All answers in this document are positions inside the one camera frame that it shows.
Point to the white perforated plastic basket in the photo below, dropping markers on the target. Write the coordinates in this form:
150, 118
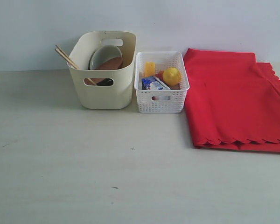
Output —
160, 101

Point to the steel cup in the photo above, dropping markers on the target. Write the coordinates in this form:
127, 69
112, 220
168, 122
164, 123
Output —
106, 82

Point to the blue white milk carton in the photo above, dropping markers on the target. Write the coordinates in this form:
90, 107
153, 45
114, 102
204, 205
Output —
153, 83

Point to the yellow lemon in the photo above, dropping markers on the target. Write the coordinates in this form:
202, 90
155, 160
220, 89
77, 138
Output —
172, 76

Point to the yellow cheese wedge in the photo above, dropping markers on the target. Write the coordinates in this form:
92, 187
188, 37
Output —
149, 69

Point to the white ceramic bowl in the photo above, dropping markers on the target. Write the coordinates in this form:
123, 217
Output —
102, 55

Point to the cream plastic bin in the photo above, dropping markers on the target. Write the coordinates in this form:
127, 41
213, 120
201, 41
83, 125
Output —
116, 96

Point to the red sausage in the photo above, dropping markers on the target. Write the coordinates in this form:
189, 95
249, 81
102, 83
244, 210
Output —
159, 75

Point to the wooden chopstick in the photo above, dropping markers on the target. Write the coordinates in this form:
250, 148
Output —
66, 57
89, 81

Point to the brown wooden plate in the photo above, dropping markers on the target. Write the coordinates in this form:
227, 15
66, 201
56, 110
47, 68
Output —
112, 64

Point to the red table cloth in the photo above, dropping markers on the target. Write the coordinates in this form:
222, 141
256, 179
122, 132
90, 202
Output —
233, 102

